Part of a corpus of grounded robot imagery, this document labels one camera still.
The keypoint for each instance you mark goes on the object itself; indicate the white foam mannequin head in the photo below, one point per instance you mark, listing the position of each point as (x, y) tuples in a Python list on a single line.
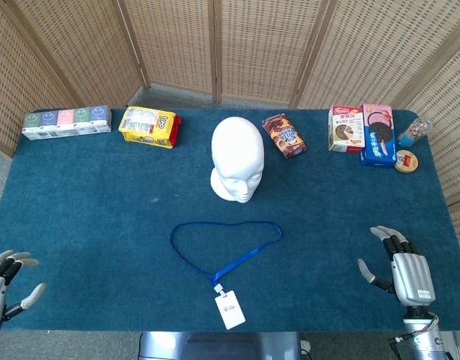
[(237, 146)]

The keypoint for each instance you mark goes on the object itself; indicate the blue carpet table mat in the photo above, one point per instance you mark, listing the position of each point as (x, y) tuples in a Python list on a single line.
[(102, 225)]

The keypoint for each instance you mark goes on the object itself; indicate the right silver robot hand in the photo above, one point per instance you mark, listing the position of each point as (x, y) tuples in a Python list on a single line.
[(413, 277)]

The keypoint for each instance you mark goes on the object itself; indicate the clear candy cup blue base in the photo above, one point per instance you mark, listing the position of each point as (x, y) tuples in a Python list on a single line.
[(413, 133)]

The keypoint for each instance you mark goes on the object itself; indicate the red white cake box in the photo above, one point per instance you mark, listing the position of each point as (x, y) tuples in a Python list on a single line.
[(344, 129)]

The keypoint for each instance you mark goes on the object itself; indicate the multicolour tissue pack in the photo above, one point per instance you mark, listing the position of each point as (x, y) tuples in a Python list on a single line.
[(64, 120)]

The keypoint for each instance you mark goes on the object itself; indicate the round gold red tin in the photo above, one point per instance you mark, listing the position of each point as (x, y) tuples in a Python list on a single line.
[(406, 162)]

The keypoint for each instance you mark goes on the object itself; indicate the wicker folding screen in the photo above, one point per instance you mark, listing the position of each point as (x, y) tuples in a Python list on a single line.
[(267, 45)]

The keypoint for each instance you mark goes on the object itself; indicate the pink blue Oreo box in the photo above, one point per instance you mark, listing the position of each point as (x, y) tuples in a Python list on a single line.
[(379, 138)]

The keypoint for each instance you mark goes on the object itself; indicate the yellow Lipo biscuit pack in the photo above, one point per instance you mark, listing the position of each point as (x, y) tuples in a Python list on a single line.
[(147, 125)]

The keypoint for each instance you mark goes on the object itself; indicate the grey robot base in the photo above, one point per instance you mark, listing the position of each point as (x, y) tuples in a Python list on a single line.
[(222, 347)]

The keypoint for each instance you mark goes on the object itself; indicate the brown chocolate cookie box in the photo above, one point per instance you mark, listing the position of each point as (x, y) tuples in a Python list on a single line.
[(286, 137)]

